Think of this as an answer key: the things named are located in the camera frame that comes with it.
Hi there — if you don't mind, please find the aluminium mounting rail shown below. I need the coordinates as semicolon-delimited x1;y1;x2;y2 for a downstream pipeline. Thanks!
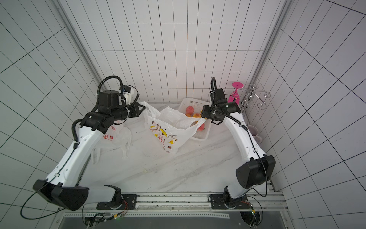
64;191;289;215

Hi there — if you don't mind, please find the white basket perforated plastic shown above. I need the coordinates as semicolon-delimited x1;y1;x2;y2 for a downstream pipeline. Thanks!
177;97;213;141

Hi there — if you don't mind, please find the pale pink mug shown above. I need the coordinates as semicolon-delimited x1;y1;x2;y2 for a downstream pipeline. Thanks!
247;125;263;144

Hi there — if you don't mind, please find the metal glass rack stand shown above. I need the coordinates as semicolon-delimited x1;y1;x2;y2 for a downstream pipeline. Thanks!
239;84;272;112

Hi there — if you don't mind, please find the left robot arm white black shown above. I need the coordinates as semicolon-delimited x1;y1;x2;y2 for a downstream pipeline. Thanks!
33;90;146;211

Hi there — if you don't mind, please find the white printed plastic bag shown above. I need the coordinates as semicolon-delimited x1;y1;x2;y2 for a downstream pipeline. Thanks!
140;101;205;154

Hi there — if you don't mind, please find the pink peach with leaf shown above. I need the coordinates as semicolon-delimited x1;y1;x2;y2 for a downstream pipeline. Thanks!
197;124;205;131

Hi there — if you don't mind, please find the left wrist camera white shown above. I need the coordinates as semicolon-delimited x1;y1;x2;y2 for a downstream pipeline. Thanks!
123;85;138;106

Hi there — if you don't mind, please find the pink wine glass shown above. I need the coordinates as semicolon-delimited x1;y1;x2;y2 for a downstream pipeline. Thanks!
228;82;244;105

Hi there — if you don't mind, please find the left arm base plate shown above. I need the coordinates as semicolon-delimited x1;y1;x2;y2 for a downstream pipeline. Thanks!
96;194;137;210

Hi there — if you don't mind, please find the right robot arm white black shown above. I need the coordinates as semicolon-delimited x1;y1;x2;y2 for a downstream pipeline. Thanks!
201;77;276;203

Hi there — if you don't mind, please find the red peach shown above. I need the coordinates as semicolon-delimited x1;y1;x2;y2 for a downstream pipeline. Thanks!
185;106;194;116

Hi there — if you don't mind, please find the stack of printed plastic bags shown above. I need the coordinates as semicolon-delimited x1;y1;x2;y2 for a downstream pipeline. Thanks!
91;121;132;165

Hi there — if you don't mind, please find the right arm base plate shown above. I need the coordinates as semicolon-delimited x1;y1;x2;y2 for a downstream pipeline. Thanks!
208;193;250;210

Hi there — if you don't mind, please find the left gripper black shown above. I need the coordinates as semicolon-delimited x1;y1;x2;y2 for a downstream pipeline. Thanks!
112;102;147;121

